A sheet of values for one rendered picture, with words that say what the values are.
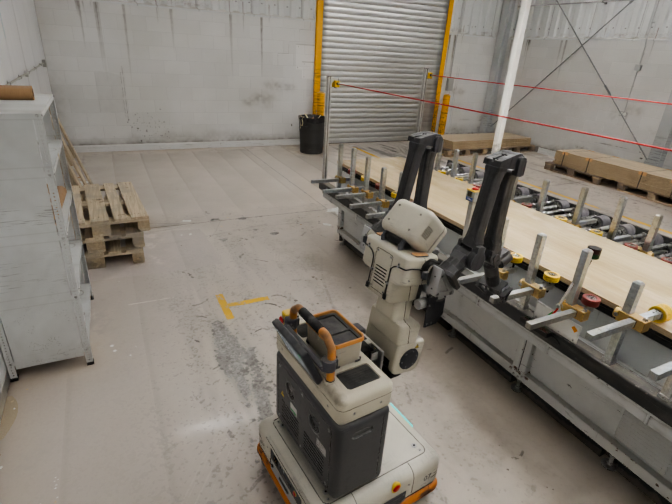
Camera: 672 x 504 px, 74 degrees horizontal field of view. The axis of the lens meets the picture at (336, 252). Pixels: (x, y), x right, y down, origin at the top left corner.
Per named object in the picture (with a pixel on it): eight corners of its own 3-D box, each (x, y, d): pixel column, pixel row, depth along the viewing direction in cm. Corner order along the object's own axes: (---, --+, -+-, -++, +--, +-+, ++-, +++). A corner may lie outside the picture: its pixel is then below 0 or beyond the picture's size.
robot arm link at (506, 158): (482, 145, 156) (506, 151, 149) (506, 149, 164) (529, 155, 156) (448, 261, 171) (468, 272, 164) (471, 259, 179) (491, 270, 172)
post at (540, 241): (520, 316, 242) (543, 235, 222) (515, 312, 245) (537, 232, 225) (525, 314, 243) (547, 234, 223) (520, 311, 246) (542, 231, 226)
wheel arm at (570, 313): (529, 332, 198) (532, 324, 197) (523, 328, 201) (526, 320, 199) (592, 313, 217) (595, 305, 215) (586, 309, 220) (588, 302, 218)
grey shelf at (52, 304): (10, 382, 265) (-75, 114, 200) (27, 307, 337) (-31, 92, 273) (94, 364, 284) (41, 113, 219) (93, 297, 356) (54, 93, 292)
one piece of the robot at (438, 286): (434, 297, 162) (442, 269, 159) (425, 291, 166) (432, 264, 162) (453, 294, 168) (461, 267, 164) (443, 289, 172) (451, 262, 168)
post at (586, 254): (560, 338, 221) (589, 251, 201) (555, 334, 224) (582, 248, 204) (565, 336, 222) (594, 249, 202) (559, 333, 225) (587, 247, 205)
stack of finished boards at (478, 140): (530, 145, 1043) (532, 138, 1036) (452, 150, 934) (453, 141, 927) (505, 139, 1103) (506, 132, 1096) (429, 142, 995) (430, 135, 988)
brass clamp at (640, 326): (640, 334, 184) (644, 323, 182) (609, 317, 195) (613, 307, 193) (649, 330, 187) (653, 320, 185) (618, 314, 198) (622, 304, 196)
